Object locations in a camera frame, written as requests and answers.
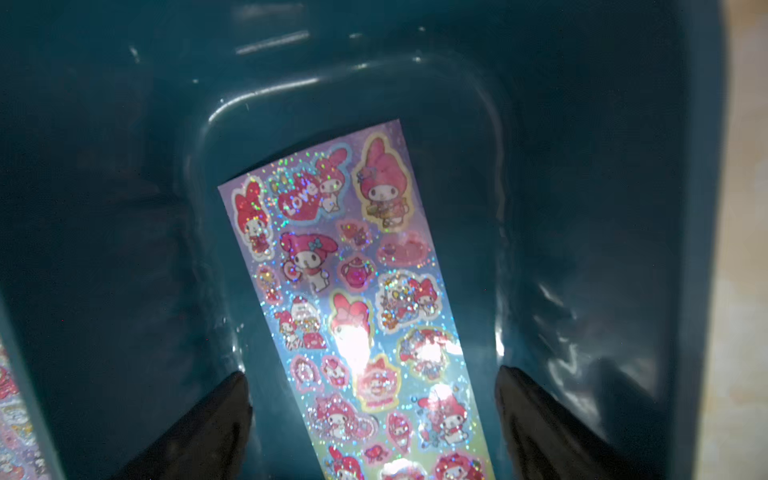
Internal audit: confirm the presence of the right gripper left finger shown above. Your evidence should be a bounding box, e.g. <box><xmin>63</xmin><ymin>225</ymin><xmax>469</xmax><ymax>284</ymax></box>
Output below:
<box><xmin>113</xmin><ymin>371</ymin><xmax>253</xmax><ymax>479</ymax></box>

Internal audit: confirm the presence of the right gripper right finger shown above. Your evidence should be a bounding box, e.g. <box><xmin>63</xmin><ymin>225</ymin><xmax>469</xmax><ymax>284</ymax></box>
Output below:
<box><xmin>495</xmin><ymin>366</ymin><xmax>636</xmax><ymax>479</ymax></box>

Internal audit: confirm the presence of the sticker sheet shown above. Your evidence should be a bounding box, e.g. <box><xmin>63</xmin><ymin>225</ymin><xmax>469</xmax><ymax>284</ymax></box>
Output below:
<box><xmin>218</xmin><ymin>120</ymin><xmax>494</xmax><ymax>479</ymax></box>
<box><xmin>0</xmin><ymin>346</ymin><xmax>51</xmax><ymax>480</ymax></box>

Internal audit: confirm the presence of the teal plastic storage box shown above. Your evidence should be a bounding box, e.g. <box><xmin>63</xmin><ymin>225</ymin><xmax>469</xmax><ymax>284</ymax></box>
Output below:
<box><xmin>1</xmin><ymin>1</ymin><xmax>725</xmax><ymax>479</ymax></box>

